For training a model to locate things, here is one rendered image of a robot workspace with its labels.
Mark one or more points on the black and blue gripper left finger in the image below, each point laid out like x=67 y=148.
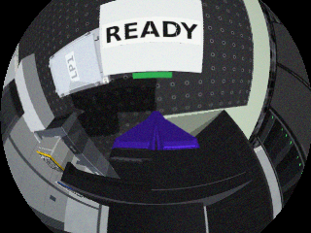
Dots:
x=141 y=136

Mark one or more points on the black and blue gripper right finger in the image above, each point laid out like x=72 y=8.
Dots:
x=172 y=137

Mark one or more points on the white ready panel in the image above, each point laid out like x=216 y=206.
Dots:
x=151 y=38

